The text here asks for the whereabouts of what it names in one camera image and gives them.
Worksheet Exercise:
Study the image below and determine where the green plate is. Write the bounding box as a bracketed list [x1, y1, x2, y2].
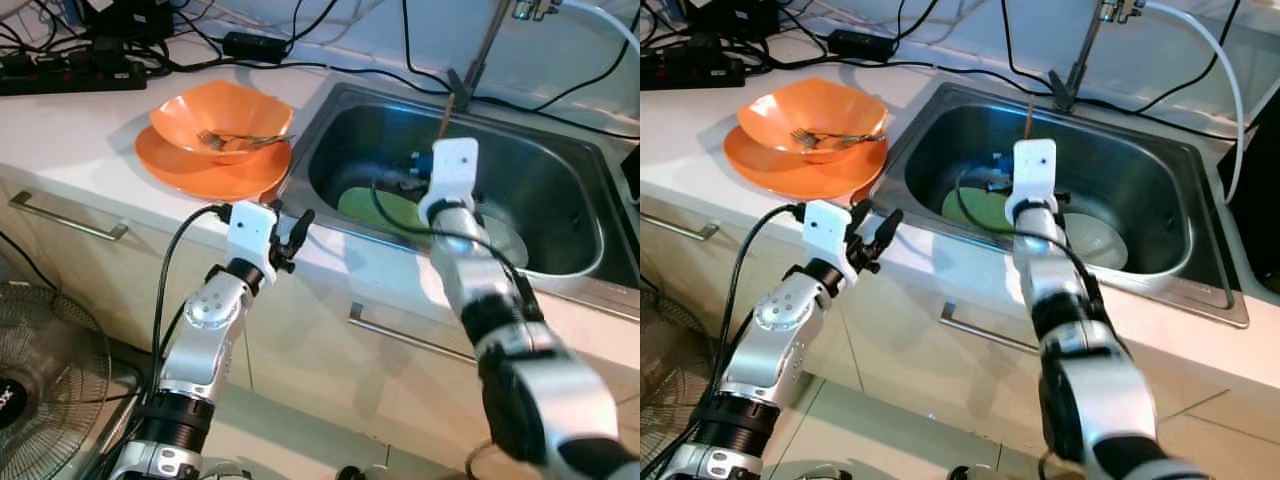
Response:
[940, 186, 1027, 237]
[336, 186, 443, 243]

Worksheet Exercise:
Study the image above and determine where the orange plate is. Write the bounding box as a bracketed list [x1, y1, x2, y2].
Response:
[722, 125, 887, 200]
[134, 125, 294, 202]

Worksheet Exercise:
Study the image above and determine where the metal fork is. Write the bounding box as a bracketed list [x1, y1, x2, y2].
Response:
[789, 126, 888, 152]
[196, 128, 293, 154]

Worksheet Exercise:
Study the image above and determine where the white bowl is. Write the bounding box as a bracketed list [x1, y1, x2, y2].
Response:
[478, 208, 531, 271]
[1062, 208, 1133, 273]

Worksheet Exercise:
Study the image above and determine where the orange bowl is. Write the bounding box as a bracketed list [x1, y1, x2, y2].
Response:
[149, 81, 298, 167]
[736, 77, 890, 164]

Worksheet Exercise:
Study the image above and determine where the stainless steel sink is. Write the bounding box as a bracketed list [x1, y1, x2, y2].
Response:
[282, 82, 641, 323]
[868, 80, 1253, 331]

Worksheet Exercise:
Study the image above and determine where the metal faucet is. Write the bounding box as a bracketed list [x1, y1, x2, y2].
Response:
[443, 0, 563, 101]
[1048, 0, 1149, 113]

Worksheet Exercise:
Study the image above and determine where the black power adapter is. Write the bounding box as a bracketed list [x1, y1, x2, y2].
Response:
[221, 31, 293, 65]
[827, 28, 898, 61]

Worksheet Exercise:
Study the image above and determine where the metal grille fan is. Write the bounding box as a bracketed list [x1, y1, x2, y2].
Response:
[0, 282, 113, 480]
[640, 288, 713, 436]

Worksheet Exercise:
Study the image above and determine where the black power strip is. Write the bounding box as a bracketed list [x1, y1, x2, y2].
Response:
[640, 48, 743, 91]
[0, 52, 149, 97]

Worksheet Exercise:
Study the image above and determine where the black labelled power box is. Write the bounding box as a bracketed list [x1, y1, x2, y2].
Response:
[85, 0, 177, 41]
[700, 0, 779, 37]

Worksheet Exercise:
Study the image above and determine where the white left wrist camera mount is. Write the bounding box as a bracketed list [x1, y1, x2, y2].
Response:
[226, 200, 282, 282]
[802, 200, 857, 278]

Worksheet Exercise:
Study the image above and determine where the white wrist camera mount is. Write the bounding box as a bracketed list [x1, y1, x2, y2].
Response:
[226, 200, 282, 282]
[418, 138, 480, 227]
[802, 200, 857, 278]
[1004, 138, 1059, 225]

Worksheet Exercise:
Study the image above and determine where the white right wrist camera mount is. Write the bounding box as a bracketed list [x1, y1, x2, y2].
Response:
[1004, 138, 1059, 225]
[418, 138, 480, 227]

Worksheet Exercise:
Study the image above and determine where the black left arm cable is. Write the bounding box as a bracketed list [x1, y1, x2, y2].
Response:
[150, 204, 233, 401]
[715, 203, 807, 421]

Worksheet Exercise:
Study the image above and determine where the metal drawer handle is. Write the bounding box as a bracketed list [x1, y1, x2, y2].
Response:
[939, 302, 1043, 358]
[8, 191, 131, 242]
[347, 302, 477, 364]
[640, 213, 707, 243]

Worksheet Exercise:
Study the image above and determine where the black hanging cable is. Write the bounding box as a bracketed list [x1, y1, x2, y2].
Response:
[999, 0, 1053, 95]
[400, 0, 446, 93]

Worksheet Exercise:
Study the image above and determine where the white water hose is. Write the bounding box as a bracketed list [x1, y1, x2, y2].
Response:
[558, 0, 641, 59]
[1143, 0, 1247, 206]

